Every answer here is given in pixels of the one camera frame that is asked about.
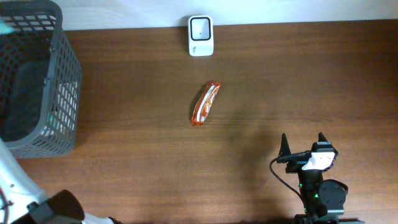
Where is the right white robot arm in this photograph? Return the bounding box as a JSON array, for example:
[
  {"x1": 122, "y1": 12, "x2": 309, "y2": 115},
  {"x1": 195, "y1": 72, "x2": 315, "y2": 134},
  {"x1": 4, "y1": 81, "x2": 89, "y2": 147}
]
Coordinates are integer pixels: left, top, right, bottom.
[{"x1": 269, "y1": 133, "x2": 362, "y2": 224}]

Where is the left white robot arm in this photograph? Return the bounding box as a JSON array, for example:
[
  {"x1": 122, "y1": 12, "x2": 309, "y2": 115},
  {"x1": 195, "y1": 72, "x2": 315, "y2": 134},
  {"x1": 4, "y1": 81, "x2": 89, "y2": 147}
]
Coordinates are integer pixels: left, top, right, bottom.
[{"x1": 1, "y1": 142, "x2": 119, "y2": 224}]

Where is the mint green snack packet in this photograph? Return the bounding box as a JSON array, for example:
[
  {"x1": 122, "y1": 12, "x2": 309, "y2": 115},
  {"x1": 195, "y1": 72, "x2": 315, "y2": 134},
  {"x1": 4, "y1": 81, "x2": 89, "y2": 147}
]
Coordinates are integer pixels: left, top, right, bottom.
[{"x1": 0, "y1": 20, "x2": 14, "y2": 35}]

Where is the orange chocolate bar wrapper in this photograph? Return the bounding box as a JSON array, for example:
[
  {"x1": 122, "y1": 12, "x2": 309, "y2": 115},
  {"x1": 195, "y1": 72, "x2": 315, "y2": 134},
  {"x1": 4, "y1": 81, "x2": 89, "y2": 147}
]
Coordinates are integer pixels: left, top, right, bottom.
[{"x1": 191, "y1": 82, "x2": 221, "y2": 126}]

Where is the grey plastic mesh basket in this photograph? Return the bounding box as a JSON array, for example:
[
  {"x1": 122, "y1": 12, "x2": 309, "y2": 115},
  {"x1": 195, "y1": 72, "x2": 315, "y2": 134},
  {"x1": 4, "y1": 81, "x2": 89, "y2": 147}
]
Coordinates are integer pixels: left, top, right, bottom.
[{"x1": 1, "y1": 1, "x2": 83, "y2": 159}]

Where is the white barcode scanner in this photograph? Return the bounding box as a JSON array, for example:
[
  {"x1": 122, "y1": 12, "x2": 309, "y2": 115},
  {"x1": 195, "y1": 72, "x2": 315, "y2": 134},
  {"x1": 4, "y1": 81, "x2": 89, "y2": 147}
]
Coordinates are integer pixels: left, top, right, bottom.
[{"x1": 188, "y1": 15, "x2": 214, "y2": 57}]

